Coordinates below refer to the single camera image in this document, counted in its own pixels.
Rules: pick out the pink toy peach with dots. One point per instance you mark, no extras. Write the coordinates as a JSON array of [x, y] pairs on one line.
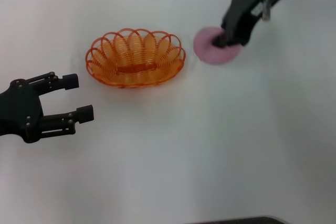
[[207, 53]]

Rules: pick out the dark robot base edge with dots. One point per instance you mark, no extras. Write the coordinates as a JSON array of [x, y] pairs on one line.
[[236, 220]]

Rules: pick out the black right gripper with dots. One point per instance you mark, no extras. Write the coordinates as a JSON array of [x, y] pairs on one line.
[[244, 14]]

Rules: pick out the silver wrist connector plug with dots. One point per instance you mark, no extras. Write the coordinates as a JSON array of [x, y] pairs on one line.
[[266, 9]]

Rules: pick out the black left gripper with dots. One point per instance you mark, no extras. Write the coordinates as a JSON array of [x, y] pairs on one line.
[[21, 108]]

